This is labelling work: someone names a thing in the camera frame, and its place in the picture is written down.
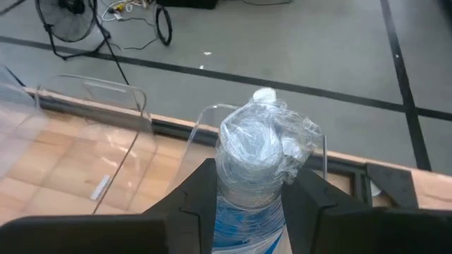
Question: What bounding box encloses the blue dish soap bottle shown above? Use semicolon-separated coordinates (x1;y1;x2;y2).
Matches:
210;87;323;254

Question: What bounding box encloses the black floor fan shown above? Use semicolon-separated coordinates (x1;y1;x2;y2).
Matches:
34;0;112;61

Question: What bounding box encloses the white power strip with plugs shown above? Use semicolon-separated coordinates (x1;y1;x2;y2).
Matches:
100;0;156;22

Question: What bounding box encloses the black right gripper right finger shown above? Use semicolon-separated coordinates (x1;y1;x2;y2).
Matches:
280;167;452;254

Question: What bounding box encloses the tall clear plastic tub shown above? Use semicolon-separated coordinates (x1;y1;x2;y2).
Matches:
0;63;49;177

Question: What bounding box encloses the black coiled cable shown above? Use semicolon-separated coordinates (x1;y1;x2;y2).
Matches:
155;5;174;47

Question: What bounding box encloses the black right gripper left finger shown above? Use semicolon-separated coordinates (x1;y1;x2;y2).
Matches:
0;157;218;254

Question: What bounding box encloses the low clear plastic bin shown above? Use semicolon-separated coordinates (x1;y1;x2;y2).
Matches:
35;73;158;216
165;103;329;216

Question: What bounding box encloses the long black power cable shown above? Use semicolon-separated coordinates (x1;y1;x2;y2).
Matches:
88;0;131;86

